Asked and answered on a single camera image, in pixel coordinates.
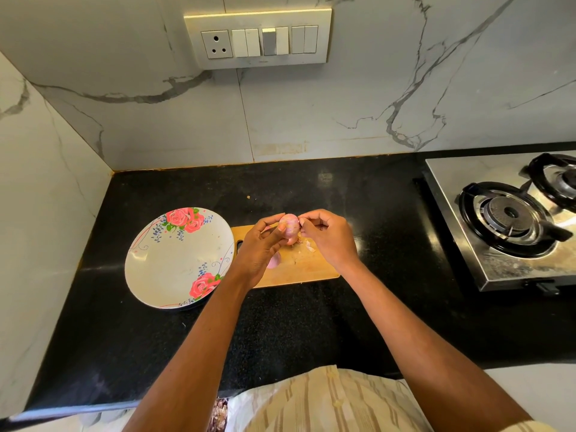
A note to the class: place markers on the person's right hand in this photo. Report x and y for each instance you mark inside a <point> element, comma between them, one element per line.
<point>331,238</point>

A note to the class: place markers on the person's left hand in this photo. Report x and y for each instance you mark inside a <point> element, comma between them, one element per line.
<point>254,253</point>

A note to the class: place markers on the small pink onion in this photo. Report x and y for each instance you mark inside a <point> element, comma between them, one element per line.
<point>273,262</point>
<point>290,226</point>

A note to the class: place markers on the pile of onion peels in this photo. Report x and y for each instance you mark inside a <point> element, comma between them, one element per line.
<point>301,253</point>

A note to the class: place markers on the person's left forearm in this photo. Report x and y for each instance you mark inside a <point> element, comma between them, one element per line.
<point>184,360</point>

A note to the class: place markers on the person's right forearm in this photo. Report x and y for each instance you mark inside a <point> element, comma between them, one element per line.
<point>427,351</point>

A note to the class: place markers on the wooden cutting board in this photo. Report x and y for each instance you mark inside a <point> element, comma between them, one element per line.
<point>301,270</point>

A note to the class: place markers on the black stone countertop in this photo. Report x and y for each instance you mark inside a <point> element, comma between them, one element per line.
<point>387,184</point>

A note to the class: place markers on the white floral plate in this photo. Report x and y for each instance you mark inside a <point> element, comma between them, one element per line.
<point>175,261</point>

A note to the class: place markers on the stainless steel gas stove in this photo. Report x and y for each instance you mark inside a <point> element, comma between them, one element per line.
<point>443,175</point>

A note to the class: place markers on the beige striped garment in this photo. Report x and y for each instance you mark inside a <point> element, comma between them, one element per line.
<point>333,405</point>

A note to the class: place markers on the black stove burner grate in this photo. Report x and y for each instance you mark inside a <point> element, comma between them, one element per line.
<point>509,218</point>
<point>551,177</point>

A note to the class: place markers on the grey slipper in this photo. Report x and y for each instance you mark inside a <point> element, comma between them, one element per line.
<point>117,415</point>
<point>93,416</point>

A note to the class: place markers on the white wall switch panel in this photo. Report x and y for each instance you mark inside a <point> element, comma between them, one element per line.
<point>256,37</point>

